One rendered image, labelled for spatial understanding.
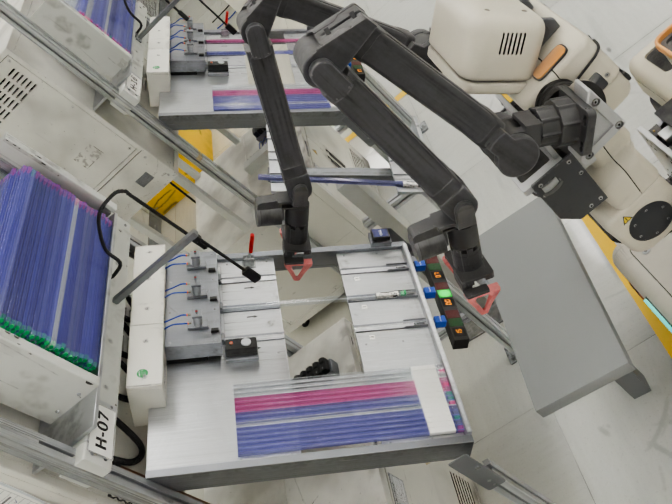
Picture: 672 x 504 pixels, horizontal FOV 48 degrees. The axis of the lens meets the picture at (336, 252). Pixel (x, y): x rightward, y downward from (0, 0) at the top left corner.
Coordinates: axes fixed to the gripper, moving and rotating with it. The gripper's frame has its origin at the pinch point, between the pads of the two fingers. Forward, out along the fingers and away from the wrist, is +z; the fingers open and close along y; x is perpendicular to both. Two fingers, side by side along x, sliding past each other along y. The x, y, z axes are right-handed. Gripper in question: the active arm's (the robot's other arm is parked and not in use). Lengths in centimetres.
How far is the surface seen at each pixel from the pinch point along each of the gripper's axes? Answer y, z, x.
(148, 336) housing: 15.4, 6.5, -36.1
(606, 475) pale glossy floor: 32, 59, 89
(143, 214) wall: -272, 195, -67
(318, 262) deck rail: -18.8, 16.6, 9.3
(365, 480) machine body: 36, 44, 16
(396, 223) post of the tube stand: -47, 26, 39
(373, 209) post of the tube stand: -47, 20, 31
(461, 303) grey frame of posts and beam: -22, 40, 57
